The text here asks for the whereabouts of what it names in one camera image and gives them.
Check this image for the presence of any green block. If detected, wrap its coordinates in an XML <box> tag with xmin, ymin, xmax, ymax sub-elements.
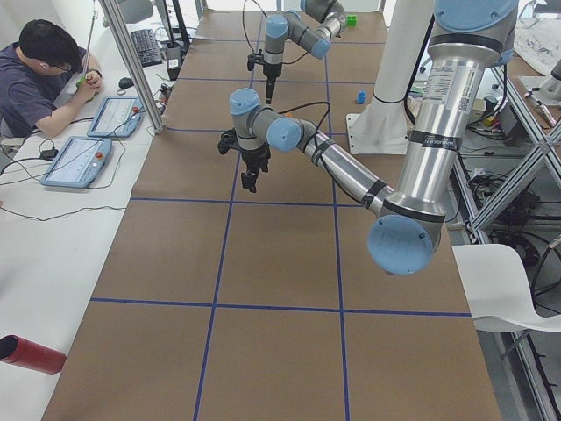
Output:
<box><xmin>346</xmin><ymin>15</ymin><xmax>358</xmax><ymax>27</ymax></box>

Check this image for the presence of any brown paper table cover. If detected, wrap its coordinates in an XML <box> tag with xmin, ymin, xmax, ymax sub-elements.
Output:
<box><xmin>44</xmin><ymin>11</ymin><xmax>501</xmax><ymax>420</ymax></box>

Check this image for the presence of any black keyboard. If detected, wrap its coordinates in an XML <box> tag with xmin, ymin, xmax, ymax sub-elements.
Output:
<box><xmin>130</xmin><ymin>29</ymin><xmax>162</xmax><ymax>68</ymax></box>

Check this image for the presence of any upper teach pendant tablet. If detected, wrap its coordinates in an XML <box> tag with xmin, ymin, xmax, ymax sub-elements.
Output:
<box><xmin>87</xmin><ymin>96</ymin><xmax>142</xmax><ymax>138</ymax></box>

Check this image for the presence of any teach pendant tablet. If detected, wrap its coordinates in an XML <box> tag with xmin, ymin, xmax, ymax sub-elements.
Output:
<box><xmin>40</xmin><ymin>136</ymin><xmax>112</xmax><ymax>189</ymax></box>
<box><xmin>87</xmin><ymin>96</ymin><xmax>142</xmax><ymax>138</ymax></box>

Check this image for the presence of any black computer mouse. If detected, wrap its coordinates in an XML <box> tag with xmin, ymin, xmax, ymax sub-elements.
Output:
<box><xmin>118</xmin><ymin>77</ymin><xmax>134</xmax><ymax>89</ymax></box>

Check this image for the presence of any lower teach pendant tablet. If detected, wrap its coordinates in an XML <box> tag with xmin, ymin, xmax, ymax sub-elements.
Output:
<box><xmin>40</xmin><ymin>136</ymin><xmax>112</xmax><ymax>189</ymax></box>

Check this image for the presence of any seated person dark hair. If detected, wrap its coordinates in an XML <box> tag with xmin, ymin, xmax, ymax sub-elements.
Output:
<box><xmin>1</xmin><ymin>19</ymin><xmax>103</xmax><ymax>138</ymax></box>

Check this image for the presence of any white plastic chair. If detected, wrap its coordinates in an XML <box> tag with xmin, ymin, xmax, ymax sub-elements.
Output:
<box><xmin>452</xmin><ymin>244</ymin><xmax>560</xmax><ymax>332</ymax></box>

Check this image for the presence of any red cylinder tube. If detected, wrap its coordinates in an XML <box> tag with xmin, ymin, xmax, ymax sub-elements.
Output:
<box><xmin>1</xmin><ymin>335</ymin><xmax>67</xmax><ymax>375</ymax></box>

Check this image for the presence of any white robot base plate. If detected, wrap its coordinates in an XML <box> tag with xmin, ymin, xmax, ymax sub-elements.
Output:
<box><xmin>345</xmin><ymin>113</ymin><xmax>408</xmax><ymax>155</ymax></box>

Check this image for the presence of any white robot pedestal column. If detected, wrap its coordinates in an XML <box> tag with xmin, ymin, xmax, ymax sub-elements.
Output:
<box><xmin>373</xmin><ymin>0</ymin><xmax>434</xmax><ymax>105</ymax></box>

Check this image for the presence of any aluminium frame post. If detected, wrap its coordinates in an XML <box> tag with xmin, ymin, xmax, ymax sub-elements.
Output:
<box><xmin>99</xmin><ymin>0</ymin><xmax>164</xmax><ymax>134</ymax></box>

